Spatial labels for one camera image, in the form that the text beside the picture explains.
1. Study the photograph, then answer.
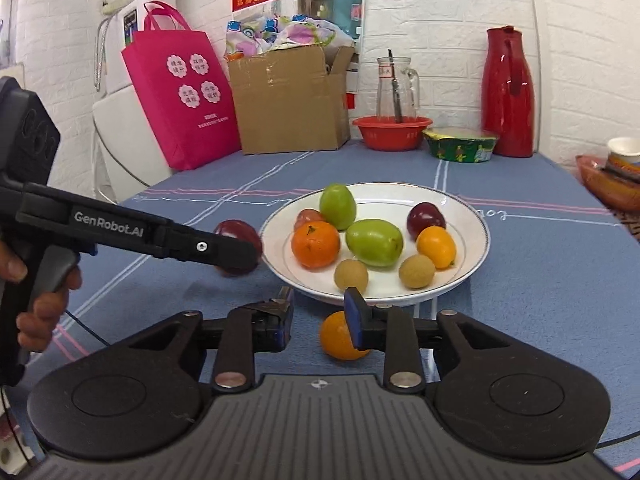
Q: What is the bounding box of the large green jujube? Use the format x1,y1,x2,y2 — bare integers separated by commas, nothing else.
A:
345,218,404,267

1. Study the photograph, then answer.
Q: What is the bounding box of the orange mandarin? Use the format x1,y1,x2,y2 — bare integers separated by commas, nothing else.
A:
291,220,341,270

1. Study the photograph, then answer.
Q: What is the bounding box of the small oval orange kumquat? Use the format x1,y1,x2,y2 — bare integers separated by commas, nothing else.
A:
416,226,457,269

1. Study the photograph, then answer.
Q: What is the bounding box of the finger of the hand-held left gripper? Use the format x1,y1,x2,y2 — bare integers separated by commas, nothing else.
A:
160,219,262,275

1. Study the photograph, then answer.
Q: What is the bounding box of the black patterned cloth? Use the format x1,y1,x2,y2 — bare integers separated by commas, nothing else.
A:
612,207,640,241

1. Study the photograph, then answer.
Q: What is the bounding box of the white paper cup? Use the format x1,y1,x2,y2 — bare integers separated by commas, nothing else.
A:
607,137,640,171

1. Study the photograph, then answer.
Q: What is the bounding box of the black cable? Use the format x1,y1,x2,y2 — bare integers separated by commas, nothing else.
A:
64,310,112,348

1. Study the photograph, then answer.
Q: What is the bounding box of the white plate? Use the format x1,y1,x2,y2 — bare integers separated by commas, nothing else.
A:
261,182,491,306

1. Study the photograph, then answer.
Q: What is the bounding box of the blue striped tablecloth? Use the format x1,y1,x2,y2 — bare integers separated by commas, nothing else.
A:
0,140,640,476

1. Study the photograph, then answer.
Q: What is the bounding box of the red thermos jug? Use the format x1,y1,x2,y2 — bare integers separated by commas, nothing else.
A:
481,26,536,159

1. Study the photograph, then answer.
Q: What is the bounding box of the metal utensil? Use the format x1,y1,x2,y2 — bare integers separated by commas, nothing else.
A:
387,49,405,124

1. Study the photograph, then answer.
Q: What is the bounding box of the dark purple plum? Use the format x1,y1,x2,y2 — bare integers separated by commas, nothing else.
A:
406,202,447,241
212,219,263,277

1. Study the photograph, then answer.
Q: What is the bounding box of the white wall conduit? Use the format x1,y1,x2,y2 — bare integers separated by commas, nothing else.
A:
522,0,543,153

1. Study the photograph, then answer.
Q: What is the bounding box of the yellow orange citrus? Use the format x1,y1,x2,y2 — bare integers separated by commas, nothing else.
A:
319,310,372,361

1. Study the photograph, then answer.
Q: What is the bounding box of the white appliance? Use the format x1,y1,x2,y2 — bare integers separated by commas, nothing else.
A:
91,82,176,206

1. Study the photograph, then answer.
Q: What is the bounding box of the glass pitcher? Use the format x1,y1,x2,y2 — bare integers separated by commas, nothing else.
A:
376,56,421,123

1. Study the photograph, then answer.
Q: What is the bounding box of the red tomato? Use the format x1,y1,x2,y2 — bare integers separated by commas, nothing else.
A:
294,208,327,233

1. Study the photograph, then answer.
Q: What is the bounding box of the small green jujube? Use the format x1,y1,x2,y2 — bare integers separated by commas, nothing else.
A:
319,183,357,232

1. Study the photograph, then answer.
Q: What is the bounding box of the person's left hand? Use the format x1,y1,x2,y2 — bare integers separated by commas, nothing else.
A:
0,237,83,353

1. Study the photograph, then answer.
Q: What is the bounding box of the white wall water purifier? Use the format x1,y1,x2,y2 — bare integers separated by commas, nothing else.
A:
95,0,178,93

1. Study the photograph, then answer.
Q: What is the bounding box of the floral cloth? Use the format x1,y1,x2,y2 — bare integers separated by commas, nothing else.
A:
224,16,356,63

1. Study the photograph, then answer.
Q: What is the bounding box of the red plastic basket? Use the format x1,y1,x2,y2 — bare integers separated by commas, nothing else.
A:
352,115,434,152

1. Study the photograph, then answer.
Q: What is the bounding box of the patterned packet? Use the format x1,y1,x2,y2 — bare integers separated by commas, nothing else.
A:
602,157,640,183

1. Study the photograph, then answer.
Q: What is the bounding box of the pink tote bag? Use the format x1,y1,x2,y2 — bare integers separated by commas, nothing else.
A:
121,1,242,171

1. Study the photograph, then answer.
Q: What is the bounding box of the tan longan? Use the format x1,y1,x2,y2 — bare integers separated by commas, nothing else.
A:
334,258,369,293
399,254,436,289

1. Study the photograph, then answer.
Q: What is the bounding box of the cardboard box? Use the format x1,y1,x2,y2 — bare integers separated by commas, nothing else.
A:
227,44,357,156

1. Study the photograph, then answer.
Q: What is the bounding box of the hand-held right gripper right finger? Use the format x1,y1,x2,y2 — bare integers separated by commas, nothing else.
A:
343,286,522,394

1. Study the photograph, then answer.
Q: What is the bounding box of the green printed bowl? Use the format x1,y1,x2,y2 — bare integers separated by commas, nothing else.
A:
422,127,501,164

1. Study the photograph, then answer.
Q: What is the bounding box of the orange glass bowl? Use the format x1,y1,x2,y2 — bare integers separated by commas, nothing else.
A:
575,155,640,211

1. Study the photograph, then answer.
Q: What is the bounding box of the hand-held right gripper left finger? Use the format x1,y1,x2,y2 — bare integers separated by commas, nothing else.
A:
117,287,296,394

